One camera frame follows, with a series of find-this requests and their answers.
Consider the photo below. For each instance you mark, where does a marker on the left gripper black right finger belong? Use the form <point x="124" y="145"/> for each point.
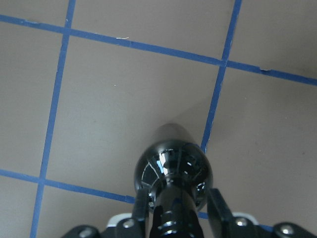
<point x="218" y="210"/>

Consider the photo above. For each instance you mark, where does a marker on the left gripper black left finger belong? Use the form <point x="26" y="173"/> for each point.
<point x="141" y="206"/>

